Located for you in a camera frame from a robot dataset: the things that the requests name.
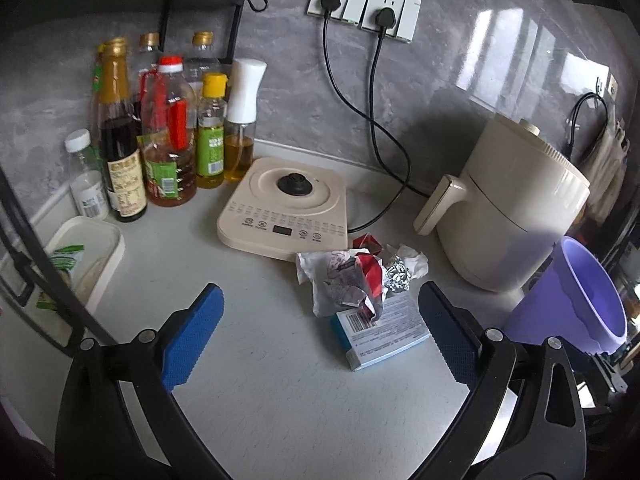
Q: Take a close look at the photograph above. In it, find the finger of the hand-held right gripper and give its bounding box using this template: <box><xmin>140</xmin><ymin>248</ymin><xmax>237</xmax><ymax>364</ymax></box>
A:
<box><xmin>597</xmin><ymin>342</ymin><xmax>631</xmax><ymax>393</ymax></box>

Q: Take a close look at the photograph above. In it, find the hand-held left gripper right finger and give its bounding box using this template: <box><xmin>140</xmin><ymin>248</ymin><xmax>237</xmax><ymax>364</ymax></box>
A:
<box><xmin>417</xmin><ymin>281</ymin><xmax>587</xmax><ymax>480</ymax></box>

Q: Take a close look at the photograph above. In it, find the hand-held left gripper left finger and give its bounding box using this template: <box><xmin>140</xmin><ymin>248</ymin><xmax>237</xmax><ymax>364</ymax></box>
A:
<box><xmin>55</xmin><ymin>282</ymin><xmax>226</xmax><ymax>480</ymax></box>

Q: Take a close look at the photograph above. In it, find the blue medicine box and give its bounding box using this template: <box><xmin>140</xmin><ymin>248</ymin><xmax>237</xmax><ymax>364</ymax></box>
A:
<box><xmin>330</xmin><ymin>292</ymin><xmax>432</xmax><ymax>372</ymax></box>

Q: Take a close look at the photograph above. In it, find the purple plastic bucket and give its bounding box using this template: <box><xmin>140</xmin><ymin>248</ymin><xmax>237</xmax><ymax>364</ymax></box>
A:
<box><xmin>502</xmin><ymin>235</ymin><xmax>628</xmax><ymax>373</ymax></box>

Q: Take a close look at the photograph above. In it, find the white printed paper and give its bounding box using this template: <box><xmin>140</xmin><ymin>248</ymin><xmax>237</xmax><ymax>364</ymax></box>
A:
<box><xmin>296</xmin><ymin>250</ymin><xmax>386</xmax><ymax>321</ymax></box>

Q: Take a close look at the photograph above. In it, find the red white wrapper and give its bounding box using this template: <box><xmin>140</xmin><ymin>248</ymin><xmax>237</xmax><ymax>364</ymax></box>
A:
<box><xmin>352</xmin><ymin>232</ymin><xmax>383</xmax><ymax>256</ymax></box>

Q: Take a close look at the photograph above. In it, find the white rectangular tray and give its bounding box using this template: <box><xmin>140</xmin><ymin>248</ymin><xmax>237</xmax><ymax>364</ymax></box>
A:
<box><xmin>37</xmin><ymin>216</ymin><xmax>126</xmax><ymax>346</ymax></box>

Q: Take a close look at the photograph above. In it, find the green sachet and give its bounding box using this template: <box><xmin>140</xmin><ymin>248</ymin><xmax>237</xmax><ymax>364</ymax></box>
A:
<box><xmin>47</xmin><ymin>243</ymin><xmax>86</xmax><ymax>272</ymax></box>

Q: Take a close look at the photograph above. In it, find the cream kettle base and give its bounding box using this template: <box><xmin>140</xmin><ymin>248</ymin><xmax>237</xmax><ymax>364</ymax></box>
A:
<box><xmin>216</xmin><ymin>156</ymin><xmax>349</xmax><ymax>262</ymax></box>

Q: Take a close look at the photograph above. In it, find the white air fryer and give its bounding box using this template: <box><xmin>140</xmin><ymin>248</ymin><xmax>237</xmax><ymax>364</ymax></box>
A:
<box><xmin>412</xmin><ymin>112</ymin><xmax>592</xmax><ymax>293</ymax></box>

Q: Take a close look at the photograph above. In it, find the small white cap bottle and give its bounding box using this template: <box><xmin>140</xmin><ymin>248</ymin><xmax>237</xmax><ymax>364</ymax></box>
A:
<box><xmin>65</xmin><ymin>129</ymin><xmax>111</xmax><ymax>221</ymax></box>

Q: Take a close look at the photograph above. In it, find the red label oil bottle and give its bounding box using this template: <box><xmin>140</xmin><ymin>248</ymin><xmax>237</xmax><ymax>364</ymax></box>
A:
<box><xmin>140</xmin><ymin>56</ymin><xmax>197</xmax><ymax>207</ymax></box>

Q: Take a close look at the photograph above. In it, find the green label yellow cap bottle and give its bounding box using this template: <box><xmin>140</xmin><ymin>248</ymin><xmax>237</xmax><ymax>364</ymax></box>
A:
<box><xmin>195</xmin><ymin>73</ymin><xmax>229</xmax><ymax>191</ymax></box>

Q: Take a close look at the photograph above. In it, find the dark soy sauce bottle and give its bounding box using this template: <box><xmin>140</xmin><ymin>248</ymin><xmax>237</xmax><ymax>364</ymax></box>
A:
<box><xmin>97</xmin><ymin>37</ymin><xmax>148</xmax><ymax>223</ymax></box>

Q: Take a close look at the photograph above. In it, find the white top oil sprayer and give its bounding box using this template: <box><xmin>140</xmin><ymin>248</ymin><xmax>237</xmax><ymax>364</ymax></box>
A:
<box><xmin>222</xmin><ymin>58</ymin><xmax>267</xmax><ymax>183</ymax></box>

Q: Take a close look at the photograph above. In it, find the gold cap clear bottle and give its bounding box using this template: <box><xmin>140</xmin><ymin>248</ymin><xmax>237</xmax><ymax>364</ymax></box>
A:
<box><xmin>182</xmin><ymin>31</ymin><xmax>223</xmax><ymax>91</ymax></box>
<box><xmin>132</xmin><ymin>32</ymin><xmax>163</xmax><ymax>106</ymax></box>

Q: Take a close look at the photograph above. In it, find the hanging black cable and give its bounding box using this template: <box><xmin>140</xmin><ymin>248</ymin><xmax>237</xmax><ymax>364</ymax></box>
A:
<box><xmin>567</xmin><ymin>91</ymin><xmax>608</xmax><ymax>156</ymax></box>

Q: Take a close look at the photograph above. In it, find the black plug cable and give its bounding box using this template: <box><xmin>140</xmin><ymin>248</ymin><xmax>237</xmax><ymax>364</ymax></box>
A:
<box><xmin>369</xmin><ymin>6</ymin><xmax>432</xmax><ymax>198</ymax></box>
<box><xmin>320</xmin><ymin>0</ymin><xmax>407</xmax><ymax>233</ymax></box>

